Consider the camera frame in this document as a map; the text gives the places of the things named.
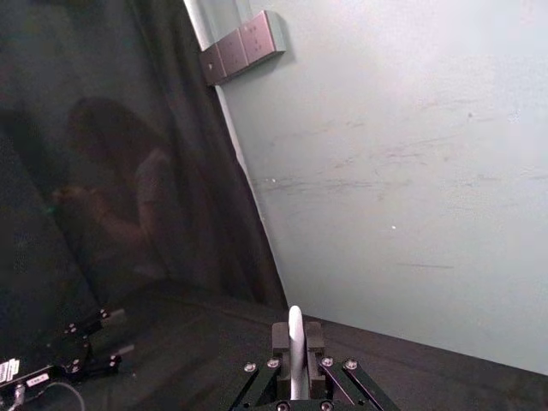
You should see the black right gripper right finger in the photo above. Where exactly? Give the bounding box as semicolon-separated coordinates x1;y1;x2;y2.
303;320;402;411

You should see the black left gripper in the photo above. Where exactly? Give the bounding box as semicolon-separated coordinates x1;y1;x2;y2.
0;307;136;400

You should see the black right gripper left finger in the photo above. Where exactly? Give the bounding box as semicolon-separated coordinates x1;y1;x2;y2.
229;321;293;411

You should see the small white plastic piece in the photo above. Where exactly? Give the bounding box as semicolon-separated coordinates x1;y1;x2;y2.
287;305;311;402

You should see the black table cloth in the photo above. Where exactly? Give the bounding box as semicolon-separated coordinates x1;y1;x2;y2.
0;277;548;411

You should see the person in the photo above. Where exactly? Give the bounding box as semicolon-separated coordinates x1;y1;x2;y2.
50;97;175;282

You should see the dark sheer curtain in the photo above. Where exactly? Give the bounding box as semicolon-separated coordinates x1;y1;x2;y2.
0;0;289;343

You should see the thin dark gripper cable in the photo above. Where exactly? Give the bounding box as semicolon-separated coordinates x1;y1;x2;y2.
9;379;88;411

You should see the grey wall socket panel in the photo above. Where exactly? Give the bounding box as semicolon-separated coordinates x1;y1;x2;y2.
198;9;288;87

